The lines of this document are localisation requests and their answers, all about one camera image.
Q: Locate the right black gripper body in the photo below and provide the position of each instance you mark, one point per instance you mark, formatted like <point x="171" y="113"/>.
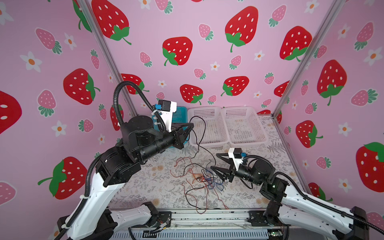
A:
<point x="244" y="173"/>

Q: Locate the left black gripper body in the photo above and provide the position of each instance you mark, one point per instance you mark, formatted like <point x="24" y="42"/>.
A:
<point x="162" y="144"/>

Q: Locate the teal plastic basket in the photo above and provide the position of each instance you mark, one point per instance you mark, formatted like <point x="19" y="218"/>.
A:
<point x="179" y="117"/>

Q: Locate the white plastic basket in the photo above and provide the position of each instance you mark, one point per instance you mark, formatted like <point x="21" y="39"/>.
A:
<point x="210" y="129"/>
<point x="244" y="127"/>

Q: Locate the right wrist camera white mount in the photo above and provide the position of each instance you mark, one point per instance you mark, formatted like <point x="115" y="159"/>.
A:
<point x="237" y="155"/>

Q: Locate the right white plastic basket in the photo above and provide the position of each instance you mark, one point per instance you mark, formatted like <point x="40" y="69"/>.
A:
<point x="244" y="127"/>

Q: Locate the left corner aluminium post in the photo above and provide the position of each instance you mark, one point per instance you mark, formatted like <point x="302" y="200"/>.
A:
<point x="88" y="16"/>

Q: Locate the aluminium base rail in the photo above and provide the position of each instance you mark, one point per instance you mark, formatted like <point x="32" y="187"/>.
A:
<point x="233" y="224"/>

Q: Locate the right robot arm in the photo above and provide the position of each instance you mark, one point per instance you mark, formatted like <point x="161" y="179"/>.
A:
<point x="289" y="205"/>

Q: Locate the corner aluminium post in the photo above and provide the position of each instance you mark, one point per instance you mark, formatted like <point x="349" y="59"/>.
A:
<point x="321" y="33"/>
<point x="88" y="16"/>

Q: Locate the right corner aluminium post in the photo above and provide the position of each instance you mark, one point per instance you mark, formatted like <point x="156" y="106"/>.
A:
<point x="321" y="33"/>

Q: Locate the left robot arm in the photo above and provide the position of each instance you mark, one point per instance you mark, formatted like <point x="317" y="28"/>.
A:
<point x="143" y="137"/>

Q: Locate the middle white plastic basket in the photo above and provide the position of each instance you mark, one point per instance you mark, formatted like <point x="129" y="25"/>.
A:
<point x="210" y="129"/>

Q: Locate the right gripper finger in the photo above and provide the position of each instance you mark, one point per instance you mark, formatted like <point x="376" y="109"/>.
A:
<point x="222" y="173"/>
<point x="225" y="157"/>

